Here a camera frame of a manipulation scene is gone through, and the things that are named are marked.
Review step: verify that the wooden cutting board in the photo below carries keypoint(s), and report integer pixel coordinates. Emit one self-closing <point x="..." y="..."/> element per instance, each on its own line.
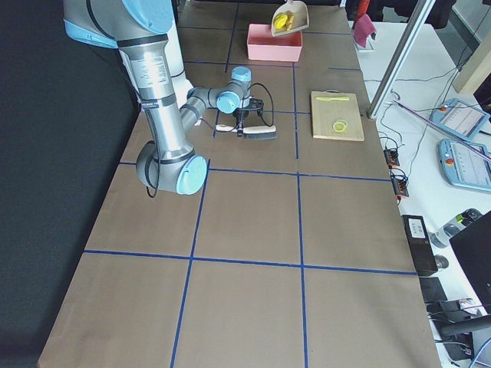
<point x="324" y="114"/>

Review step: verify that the beige plastic dustpan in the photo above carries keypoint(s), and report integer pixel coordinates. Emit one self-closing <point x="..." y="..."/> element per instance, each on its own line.
<point x="299" y="8"/>

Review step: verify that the pink plastic bin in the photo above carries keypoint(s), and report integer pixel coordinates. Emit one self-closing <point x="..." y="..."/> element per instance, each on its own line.
<point x="262" y="46"/>

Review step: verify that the beige hand brush black bristles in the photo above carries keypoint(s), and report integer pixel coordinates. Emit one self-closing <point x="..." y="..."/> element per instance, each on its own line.
<point x="253" y="132"/>

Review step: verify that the blue teach pendant near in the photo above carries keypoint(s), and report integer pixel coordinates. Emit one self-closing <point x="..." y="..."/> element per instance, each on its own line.
<point x="462" y="167"/>

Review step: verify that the tan toy ginger root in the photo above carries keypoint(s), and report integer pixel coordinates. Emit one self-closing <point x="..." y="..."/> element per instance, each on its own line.
<point x="291" y="20"/>

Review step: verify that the magenta cloth on stand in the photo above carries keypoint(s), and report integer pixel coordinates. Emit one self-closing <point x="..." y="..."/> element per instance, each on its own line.
<point x="364" y="33"/>

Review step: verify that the aluminium frame post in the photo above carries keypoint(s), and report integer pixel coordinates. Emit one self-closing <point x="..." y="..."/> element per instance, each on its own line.
<point x="411" y="31"/>

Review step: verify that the blue teach pendant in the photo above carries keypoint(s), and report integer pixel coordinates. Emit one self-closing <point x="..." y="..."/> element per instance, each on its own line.
<point x="462" y="167"/>
<point x="460" y="118"/>

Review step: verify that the blue teach pendant far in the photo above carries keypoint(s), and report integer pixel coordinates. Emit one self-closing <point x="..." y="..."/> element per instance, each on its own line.
<point x="460" y="118"/>

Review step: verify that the black box with label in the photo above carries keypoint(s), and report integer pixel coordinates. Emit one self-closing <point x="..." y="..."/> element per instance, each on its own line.
<point x="419" y="245"/>

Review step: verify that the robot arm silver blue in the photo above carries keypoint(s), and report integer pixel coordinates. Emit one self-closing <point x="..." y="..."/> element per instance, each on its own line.
<point x="140" y="31"/>

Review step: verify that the light green plastic knife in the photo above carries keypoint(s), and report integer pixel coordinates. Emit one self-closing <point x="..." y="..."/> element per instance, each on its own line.
<point x="331" y="99"/>

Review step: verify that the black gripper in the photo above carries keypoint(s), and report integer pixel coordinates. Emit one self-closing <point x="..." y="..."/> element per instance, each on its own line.
<point x="241" y="114"/>

